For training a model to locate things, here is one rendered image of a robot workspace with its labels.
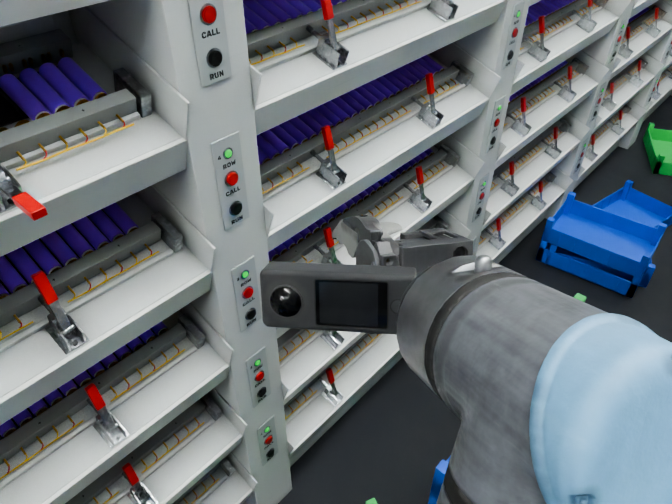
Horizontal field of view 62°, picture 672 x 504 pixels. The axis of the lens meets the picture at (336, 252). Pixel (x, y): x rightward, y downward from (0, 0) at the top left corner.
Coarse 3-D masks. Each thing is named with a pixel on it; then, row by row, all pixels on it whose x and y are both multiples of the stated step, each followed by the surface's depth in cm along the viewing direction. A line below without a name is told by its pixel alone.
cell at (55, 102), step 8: (24, 72) 56; (32, 72) 56; (24, 80) 56; (32, 80) 56; (40, 80) 56; (32, 88) 56; (40, 88) 55; (48, 88) 56; (40, 96) 55; (48, 96) 55; (56, 96) 55; (48, 104) 55; (56, 104) 55; (64, 104) 55
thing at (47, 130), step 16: (112, 96) 57; (128, 96) 57; (64, 112) 54; (80, 112) 54; (96, 112) 55; (112, 112) 56; (128, 112) 58; (16, 128) 51; (32, 128) 52; (48, 128) 52; (64, 128) 53; (80, 128) 55; (0, 144) 50; (16, 144) 50; (32, 144) 52; (48, 144) 53; (80, 144) 54; (0, 160) 50
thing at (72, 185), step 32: (0, 32) 56; (32, 32) 59; (96, 32) 61; (96, 64) 62; (128, 64) 59; (160, 96) 58; (128, 128) 58; (160, 128) 59; (64, 160) 53; (96, 160) 54; (128, 160) 55; (160, 160) 58; (32, 192) 50; (64, 192) 51; (96, 192) 54; (128, 192) 58; (0, 224) 48; (32, 224) 51; (64, 224) 54; (0, 256) 51
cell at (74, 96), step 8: (48, 64) 58; (40, 72) 58; (48, 72) 57; (56, 72) 57; (48, 80) 57; (56, 80) 57; (64, 80) 57; (56, 88) 57; (64, 88) 56; (72, 88) 56; (64, 96) 56; (72, 96) 56; (80, 96) 56; (72, 104) 56
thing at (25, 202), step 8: (0, 176) 47; (0, 184) 47; (8, 184) 47; (8, 192) 46; (16, 192) 46; (24, 192) 46; (16, 200) 45; (24, 200) 45; (32, 200) 45; (24, 208) 44; (32, 208) 44; (40, 208) 44; (32, 216) 44; (40, 216) 44
